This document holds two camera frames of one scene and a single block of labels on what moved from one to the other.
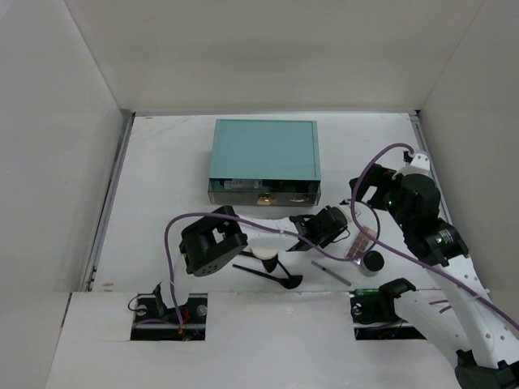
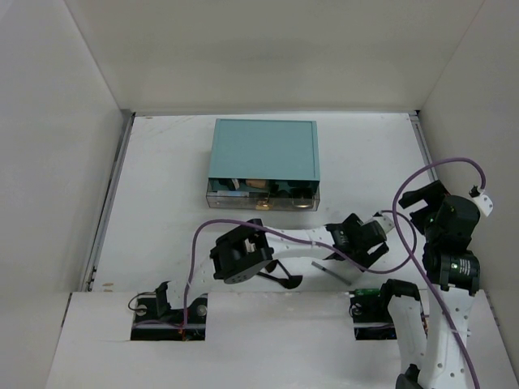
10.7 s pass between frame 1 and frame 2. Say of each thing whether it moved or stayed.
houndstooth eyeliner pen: stayed
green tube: stayed
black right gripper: moved
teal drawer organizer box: stayed
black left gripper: moved
